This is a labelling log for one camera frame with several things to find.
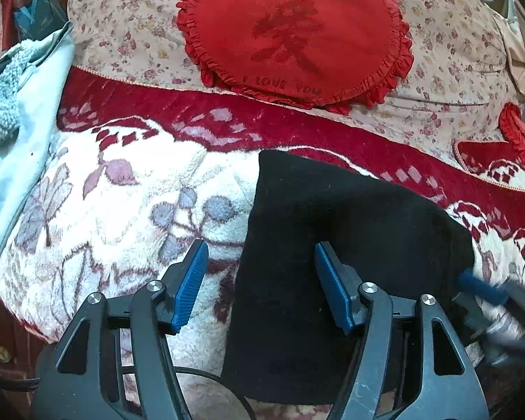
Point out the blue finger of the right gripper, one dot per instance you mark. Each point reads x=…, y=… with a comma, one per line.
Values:
x=476, y=287
x=468, y=318

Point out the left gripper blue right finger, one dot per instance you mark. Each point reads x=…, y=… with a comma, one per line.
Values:
x=409, y=362

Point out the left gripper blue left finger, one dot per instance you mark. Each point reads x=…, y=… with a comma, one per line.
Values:
x=113, y=360

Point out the black pants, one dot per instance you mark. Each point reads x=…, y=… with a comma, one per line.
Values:
x=315, y=232

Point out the small red ruffled pillow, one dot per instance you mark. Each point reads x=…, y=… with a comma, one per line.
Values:
x=513, y=128

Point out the red and white plush blanket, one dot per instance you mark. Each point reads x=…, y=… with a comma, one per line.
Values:
x=139, y=171

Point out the beige curtain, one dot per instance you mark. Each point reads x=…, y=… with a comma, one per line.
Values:
x=511, y=24

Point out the grey fleece jacket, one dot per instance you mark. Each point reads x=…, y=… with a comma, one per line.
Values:
x=32, y=78

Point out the large red heart pillow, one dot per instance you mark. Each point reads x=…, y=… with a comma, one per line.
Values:
x=327, y=54

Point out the floral beige quilt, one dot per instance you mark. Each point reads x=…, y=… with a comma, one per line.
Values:
x=456, y=89

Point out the teal bag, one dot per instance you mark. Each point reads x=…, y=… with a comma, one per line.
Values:
x=38, y=19

